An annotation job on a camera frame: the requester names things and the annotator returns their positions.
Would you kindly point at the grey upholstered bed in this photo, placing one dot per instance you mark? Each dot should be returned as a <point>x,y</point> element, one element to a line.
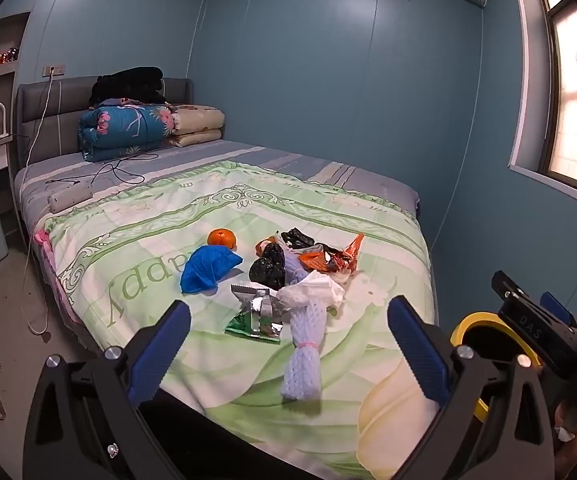
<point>278,160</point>

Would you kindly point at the white plastic bag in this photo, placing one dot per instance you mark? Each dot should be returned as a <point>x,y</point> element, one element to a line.
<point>308,290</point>

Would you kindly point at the white foam net sleeve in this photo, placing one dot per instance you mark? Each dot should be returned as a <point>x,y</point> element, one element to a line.
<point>301,365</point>

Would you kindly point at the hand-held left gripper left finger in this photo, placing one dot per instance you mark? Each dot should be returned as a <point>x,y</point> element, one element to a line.
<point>161,355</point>

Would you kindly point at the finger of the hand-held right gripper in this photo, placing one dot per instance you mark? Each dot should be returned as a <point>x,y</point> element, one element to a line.
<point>523,317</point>
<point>556,306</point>

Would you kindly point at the wall socket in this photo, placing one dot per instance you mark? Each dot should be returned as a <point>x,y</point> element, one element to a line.
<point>53,70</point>

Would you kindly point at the green silver snack wrapper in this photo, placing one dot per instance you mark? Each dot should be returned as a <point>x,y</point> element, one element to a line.
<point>258,322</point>

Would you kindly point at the dark glossy ornament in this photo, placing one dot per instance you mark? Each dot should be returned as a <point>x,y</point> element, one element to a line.
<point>8,55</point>

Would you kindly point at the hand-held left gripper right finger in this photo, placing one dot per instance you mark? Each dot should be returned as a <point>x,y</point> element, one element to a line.
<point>418,355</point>

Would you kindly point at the black clothing pile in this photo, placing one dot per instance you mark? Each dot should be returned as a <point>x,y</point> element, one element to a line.
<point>128,85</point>

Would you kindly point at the orange peel piece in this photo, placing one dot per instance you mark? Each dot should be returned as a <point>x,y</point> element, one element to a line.
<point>260,246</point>

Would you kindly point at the blue plastic bag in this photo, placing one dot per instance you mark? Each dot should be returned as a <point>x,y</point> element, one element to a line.
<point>206,267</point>

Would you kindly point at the person's right hand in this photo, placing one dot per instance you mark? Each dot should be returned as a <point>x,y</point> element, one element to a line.
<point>571,440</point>

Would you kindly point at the tangerine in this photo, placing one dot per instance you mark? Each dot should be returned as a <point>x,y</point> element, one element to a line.
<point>221,239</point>

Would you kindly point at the black plastic bag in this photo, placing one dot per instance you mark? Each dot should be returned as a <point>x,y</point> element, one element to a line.
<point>267,270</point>
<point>296,237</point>

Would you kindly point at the green floral quilt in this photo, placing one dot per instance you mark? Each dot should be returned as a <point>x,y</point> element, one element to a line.
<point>168,230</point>

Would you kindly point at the orange snack wrapper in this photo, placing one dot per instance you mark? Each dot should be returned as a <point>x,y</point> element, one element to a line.
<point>336,260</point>

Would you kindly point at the white power strip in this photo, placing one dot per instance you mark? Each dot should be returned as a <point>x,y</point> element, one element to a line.
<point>68,200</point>

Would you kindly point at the small purple foam net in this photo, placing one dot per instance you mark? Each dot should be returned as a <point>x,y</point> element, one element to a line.
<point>296,267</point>

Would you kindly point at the yellow-rimmed black bin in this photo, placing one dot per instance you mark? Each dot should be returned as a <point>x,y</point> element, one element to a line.
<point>461,332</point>

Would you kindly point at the blue floral folded quilt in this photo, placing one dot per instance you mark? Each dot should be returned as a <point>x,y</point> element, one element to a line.
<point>118,130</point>

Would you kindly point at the beige pillow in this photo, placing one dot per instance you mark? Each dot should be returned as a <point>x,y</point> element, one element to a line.
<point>198,119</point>
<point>196,138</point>

